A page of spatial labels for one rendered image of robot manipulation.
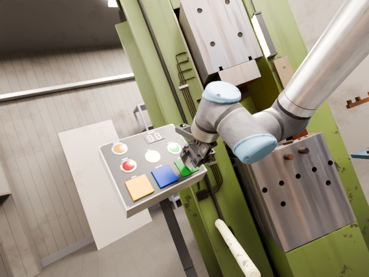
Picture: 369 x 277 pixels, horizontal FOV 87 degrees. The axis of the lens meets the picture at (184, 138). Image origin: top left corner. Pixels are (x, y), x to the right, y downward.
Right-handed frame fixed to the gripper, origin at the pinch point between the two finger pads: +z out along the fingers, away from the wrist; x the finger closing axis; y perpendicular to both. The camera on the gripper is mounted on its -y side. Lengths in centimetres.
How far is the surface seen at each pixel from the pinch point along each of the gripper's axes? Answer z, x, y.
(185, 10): -31, 32, -61
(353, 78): 27, 288, -25
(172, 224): 21.7, -10.0, 13.8
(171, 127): 1.6, 4.9, -19.7
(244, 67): -19, 47, -26
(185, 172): 1.2, -2.1, 3.4
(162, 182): 0.9, -12.1, 3.0
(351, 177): 14, 93, 44
